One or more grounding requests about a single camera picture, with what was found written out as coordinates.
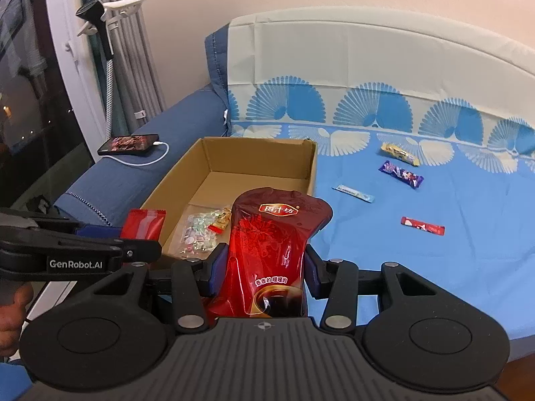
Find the black smartphone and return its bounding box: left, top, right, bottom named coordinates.
left=97, top=134, right=160, bottom=156

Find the person's blue clothing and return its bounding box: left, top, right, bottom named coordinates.
left=0, top=361, right=34, bottom=401

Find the white plastic hanger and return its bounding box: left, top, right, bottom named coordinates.
left=76, top=0, right=152, bottom=36

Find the blue fabric sofa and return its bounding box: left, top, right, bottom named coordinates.
left=54, top=25, right=230, bottom=226

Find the black garment steamer with hose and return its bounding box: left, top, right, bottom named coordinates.
left=75, top=0, right=115, bottom=138

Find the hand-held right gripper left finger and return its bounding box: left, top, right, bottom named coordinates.
left=88, top=243, right=230, bottom=335

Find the white charging cable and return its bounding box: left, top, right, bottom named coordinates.
left=102, top=141, right=170, bottom=167

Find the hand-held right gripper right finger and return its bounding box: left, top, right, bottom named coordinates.
left=305, top=244, right=441, bottom=335

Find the small red stick packet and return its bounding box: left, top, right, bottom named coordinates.
left=400, top=216, right=446, bottom=235

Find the light blue stick packet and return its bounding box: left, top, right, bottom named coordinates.
left=332, top=184, right=375, bottom=203

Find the blue fan-print sheet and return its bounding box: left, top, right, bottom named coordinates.
left=228, top=6, right=535, bottom=360

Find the translucent red snack packet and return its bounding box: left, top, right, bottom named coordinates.
left=120, top=208, right=168, bottom=241

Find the brown cardboard box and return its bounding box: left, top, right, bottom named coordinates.
left=140, top=136, right=319, bottom=260

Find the yellow candy bar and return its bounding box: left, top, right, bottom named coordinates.
left=380, top=142, right=421, bottom=165

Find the clear bag of candies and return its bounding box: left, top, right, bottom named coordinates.
left=173, top=213, right=218, bottom=257

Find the person's left hand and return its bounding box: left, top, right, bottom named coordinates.
left=0, top=286, right=33, bottom=358

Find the purple candy bar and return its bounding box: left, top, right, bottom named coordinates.
left=378, top=160, right=425, bottom=189

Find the grey curtain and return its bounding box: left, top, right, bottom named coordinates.
left=90, top=0, right=166, bottom=134

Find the small gold and red candy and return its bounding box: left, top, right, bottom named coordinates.
left=208, top=207, right=233, bottom=232

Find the red coffee pouch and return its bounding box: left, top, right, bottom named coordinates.
left=205, top=187, right=334, bottom=318

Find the white door frame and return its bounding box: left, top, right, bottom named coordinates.
left=42, top=0, right=111, bottom=163

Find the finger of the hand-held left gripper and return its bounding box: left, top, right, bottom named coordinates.
left=59, top=237, right=163, bottom=262
left=77, top=226, right=124, bottom=239

